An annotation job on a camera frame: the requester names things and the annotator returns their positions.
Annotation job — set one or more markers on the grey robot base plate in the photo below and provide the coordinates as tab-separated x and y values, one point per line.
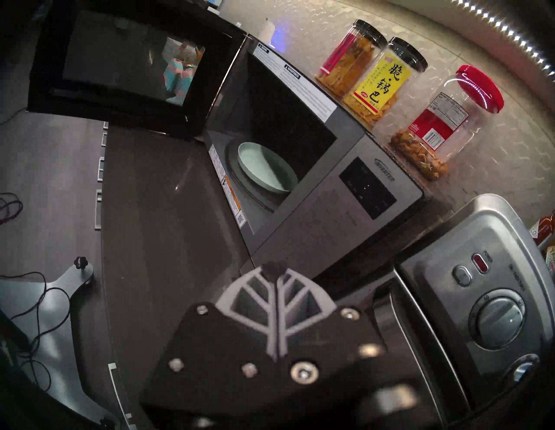
65	368

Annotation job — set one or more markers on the snack jar yellow label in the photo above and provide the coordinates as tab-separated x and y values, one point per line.
381	86

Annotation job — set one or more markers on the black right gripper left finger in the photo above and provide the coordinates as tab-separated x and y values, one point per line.
217	355

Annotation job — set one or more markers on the light green plate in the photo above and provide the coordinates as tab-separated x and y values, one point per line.
264	169

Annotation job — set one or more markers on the white plug-in wall device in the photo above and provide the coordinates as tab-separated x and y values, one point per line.
267	30

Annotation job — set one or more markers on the stainless steel toaster oven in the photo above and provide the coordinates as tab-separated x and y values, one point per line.
433	268

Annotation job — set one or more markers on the small red hot sauce bottle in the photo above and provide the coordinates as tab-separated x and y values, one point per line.
544	227

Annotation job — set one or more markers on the glass microwave turntable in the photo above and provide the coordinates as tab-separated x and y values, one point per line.
260	195

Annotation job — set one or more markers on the snack jar pink label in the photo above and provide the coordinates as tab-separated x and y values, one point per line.
351	60

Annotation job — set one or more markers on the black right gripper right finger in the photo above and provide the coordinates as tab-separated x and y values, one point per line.
321	346

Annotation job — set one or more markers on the black base knob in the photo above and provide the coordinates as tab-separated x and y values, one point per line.
80	262

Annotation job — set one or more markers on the clear jar red lid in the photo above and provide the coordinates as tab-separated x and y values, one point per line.
438	125

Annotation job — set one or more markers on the black microwave oven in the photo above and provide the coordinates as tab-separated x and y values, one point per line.
325	216

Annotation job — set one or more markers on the LED light strip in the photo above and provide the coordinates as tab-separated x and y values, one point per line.
511	30

